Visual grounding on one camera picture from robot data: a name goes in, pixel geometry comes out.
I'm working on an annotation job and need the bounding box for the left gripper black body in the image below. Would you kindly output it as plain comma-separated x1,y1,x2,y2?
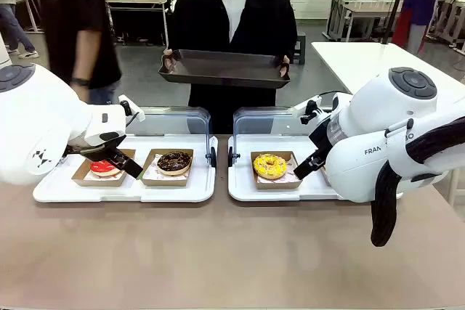
64,138,126,162

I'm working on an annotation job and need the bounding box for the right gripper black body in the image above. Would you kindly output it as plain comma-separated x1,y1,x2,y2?
307,117,341,160

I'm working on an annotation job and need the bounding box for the red glazed donut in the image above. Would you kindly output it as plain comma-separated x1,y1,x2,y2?
89,159,121,178

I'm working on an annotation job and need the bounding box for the white printed paper liner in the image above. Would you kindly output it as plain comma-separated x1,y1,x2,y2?
146,153,193,181
254,155,298,184
83,168,126,182

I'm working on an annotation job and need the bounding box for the brown cardboard donut box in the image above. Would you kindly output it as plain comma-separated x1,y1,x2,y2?
70,147,137,189
139,147,195,188
250,150,304,191

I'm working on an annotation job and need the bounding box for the dark brown serving tray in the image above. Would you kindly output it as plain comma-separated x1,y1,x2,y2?
157,49,292,90

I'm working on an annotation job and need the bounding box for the bystander's bare forearm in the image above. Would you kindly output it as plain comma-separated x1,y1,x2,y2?
70,29,103,82

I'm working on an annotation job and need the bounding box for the yellow sprinkled donut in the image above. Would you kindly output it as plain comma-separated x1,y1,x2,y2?
252,153,288,181

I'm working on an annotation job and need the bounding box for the chocolate donut with nut crumbs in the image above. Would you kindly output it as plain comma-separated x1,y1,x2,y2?
156,150,193,176

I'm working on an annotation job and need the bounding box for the walking person in jeans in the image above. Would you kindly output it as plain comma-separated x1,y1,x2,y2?
0,0,40,60

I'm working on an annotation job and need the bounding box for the person in black cardigan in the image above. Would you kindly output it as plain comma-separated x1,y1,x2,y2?
166,0,299,135

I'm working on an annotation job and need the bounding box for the person's left hand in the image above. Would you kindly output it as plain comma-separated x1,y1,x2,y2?
278,54,292,78

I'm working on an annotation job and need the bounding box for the person's right hand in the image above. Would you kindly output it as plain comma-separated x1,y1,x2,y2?
162,47,179,73

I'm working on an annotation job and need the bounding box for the white plastic display tray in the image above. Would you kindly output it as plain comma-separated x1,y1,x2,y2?
227,133,403,203
32,133,219,204

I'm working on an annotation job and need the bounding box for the clear plastic tray lid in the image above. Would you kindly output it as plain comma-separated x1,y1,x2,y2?
232,106,330,166
124,105,212,166

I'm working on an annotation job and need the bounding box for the white rounded table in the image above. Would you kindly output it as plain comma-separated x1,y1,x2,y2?
310,41,465,96

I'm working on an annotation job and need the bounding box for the black stool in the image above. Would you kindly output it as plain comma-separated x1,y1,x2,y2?
292,30,307,66

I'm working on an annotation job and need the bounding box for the grey lab workbench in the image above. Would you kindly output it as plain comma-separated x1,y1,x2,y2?
104,0,171,46
326,0,406,43

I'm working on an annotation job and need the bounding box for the bystander in black t-shirt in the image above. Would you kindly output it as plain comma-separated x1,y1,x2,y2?
36,0,123,106

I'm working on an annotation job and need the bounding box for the black vertical pole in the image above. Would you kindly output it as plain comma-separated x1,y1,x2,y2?
379,0,414,45

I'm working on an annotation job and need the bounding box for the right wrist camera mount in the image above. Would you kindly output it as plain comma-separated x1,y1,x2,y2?
292,94,325,126

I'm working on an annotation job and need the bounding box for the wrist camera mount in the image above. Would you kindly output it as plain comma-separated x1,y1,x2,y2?
292,94,325,126
118,94,147,124

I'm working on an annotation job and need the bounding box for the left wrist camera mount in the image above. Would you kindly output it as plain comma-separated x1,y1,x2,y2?
118,94,147,124

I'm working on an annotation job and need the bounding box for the black sleeved cable bundle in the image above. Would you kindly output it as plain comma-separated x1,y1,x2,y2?
369,116,465,248

